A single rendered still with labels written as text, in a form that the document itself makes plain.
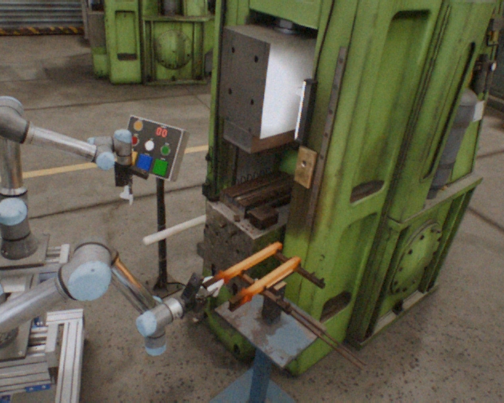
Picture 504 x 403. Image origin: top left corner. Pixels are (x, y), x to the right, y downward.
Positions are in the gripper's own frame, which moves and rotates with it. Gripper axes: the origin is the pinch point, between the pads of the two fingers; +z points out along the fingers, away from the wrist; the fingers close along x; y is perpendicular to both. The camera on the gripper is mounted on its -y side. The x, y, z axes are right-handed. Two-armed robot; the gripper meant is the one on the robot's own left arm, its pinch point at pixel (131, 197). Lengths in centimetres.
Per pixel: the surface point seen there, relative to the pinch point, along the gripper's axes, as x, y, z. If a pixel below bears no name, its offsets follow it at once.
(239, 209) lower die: 19, -51, -2
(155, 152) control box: -22.7, -13.6, -13.2
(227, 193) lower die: 9.8, -46.6, -5.6
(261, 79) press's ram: 24, -53, -68
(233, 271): 66, -37, -5
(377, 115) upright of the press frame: 36, -103, -57
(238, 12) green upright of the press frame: -13, -51, -87
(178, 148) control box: -17.5, -25.2, -17.8
